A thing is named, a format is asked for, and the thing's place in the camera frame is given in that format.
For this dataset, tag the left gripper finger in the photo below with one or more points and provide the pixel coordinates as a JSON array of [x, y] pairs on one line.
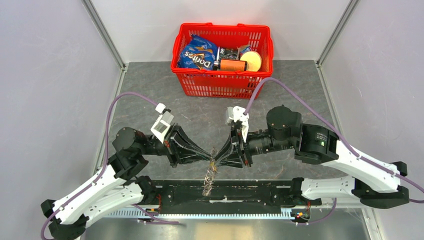
[[188, 147], [190, 155]]

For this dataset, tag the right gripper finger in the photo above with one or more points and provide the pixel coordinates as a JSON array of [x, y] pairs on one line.
[[229, 147], [236, 161]]

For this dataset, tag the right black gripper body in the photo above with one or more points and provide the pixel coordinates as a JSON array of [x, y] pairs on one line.
[[243, 147]]

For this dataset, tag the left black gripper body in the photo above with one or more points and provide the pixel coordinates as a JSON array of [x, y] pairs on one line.
[[172, 146]]

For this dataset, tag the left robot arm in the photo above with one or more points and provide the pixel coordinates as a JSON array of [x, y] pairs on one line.
[[118, 184]]

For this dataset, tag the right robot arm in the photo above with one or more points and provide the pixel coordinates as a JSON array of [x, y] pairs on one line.
[[374, 183]]

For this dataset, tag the red plastic shopping basket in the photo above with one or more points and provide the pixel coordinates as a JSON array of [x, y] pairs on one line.
[[223, 84]]

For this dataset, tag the orange can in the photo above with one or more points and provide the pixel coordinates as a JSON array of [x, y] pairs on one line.
[[232, 65]]

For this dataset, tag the round yellow lid container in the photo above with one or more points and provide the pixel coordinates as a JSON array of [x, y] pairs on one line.
[[253, 60]]

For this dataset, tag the dark printed snack packet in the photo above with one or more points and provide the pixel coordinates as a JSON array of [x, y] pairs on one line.
[[227, 53]]

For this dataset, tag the blue Doritos chip bag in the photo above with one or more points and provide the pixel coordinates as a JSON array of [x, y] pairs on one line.
[[199, 54]]

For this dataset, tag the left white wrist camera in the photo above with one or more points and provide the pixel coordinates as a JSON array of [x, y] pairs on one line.
[[162, 124]]

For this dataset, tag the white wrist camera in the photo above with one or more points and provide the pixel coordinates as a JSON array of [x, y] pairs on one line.
[[236, 115], [162, 124]]

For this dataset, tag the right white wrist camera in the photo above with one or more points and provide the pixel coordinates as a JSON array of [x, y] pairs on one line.
[[236, 115]]

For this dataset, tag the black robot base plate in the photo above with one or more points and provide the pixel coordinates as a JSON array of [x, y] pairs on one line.
[[234, 196]]

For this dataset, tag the slotted metal cable duct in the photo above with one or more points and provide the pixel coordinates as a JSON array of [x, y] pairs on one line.
[[131, 212]]

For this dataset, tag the left aluminium frame post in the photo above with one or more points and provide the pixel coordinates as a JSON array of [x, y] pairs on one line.
[[101, 28]]

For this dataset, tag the aluminium frame post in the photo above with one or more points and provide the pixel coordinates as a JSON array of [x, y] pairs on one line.
[[101, 28], [346, 15]]

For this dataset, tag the right aluminium frame post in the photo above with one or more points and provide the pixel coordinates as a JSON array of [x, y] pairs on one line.
[[346, 15]]

